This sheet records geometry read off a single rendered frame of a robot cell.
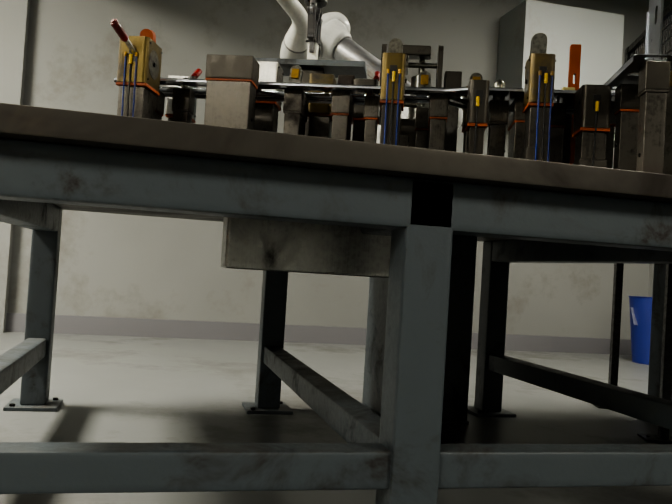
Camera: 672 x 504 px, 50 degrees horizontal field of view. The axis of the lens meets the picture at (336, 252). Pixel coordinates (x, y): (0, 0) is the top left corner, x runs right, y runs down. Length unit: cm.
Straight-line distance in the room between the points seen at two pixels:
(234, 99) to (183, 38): 331
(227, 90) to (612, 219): 101
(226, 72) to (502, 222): 93
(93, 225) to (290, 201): 391
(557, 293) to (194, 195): 485
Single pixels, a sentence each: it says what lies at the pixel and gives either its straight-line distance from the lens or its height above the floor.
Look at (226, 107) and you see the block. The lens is 186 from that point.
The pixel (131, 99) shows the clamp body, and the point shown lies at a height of 90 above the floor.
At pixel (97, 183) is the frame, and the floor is 61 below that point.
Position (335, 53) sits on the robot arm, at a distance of 296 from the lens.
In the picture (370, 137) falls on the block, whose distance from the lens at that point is 199.
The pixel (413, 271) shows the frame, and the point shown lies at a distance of 113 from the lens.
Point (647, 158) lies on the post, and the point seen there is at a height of 78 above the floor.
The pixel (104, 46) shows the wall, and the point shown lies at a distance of 513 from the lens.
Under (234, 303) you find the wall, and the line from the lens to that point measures 496.
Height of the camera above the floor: 50
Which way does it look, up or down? 2 degrees up
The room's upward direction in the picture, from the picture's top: 4 degrees clockwise
